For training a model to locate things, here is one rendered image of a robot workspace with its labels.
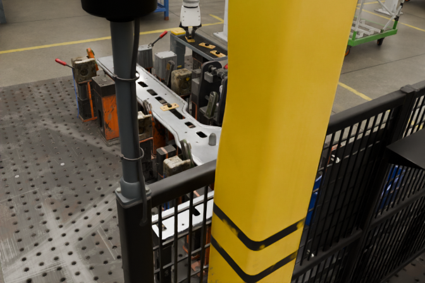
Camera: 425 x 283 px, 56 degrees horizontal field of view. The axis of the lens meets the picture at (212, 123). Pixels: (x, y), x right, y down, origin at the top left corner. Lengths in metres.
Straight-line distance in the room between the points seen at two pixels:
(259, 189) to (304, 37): 0.18
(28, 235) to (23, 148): 0.62
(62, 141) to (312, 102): 1.86
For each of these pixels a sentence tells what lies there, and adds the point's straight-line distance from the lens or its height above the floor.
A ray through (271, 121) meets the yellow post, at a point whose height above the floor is 1.68.
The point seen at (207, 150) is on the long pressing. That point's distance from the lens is 1.54.
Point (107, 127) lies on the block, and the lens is 2.09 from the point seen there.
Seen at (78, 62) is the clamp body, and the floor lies 1.05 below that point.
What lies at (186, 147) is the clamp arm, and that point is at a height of 1.10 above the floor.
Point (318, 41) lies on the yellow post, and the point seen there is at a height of 1.76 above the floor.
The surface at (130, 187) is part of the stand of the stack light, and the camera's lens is 0.49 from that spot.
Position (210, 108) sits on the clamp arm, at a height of 1.03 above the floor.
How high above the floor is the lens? 1.89
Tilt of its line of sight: 31 degrees down
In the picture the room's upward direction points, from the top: 3 degrees clockwise
